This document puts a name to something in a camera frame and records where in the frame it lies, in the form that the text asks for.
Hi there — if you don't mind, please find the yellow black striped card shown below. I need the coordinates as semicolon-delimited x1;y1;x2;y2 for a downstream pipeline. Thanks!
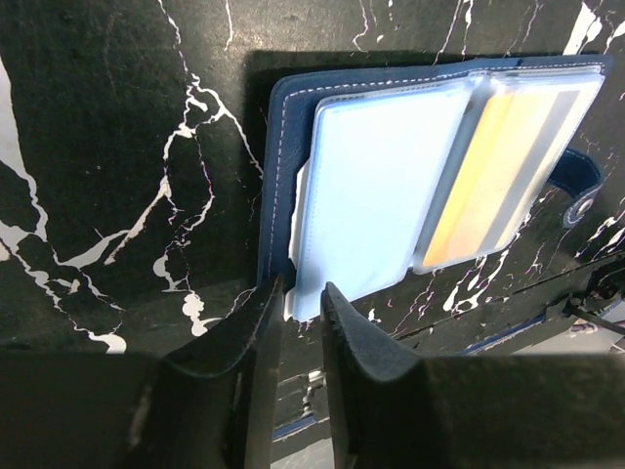
421;87;593;269

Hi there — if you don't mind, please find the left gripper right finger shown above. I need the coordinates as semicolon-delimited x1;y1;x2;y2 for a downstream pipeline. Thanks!
320;284;624;468

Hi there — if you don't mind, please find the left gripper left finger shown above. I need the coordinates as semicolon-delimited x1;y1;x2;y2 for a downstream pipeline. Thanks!
1;277;284;468

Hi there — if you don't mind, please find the blue card holder wallet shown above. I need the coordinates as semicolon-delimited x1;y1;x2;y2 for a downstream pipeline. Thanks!
258;54;612;322

